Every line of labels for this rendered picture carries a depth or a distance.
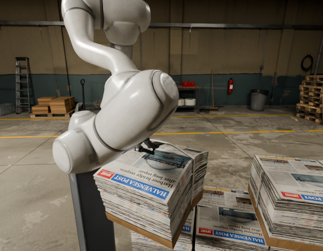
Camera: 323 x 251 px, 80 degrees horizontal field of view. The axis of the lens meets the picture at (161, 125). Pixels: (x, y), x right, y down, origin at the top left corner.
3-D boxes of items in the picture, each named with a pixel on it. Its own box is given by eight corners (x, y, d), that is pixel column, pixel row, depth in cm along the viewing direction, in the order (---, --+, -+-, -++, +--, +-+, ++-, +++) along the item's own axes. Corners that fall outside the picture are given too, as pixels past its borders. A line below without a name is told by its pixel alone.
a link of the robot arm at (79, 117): (71, 146, 116) (66, 109, 110) (102, 141, 122) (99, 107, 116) (69, 157, 101) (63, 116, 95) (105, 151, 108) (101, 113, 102)
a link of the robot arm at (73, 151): (111, 165, 53) (143, 144, 47) (58, 190, 40) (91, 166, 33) (93, 131, 55) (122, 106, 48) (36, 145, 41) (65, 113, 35)
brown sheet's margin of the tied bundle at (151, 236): (130, 190, 88) (128, 183, 86) (191, 211, 75) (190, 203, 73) (106, 219, 76) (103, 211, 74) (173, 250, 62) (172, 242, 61)
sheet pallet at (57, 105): (78, 112, 696) (76, 96, 680) (69, 117, 617) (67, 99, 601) (44, 112, 689) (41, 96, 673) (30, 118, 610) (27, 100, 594)
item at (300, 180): (254, 156, 102) (254, 154, 102) (316, 161, 96) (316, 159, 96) (278, 200, 68) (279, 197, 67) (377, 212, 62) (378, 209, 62)
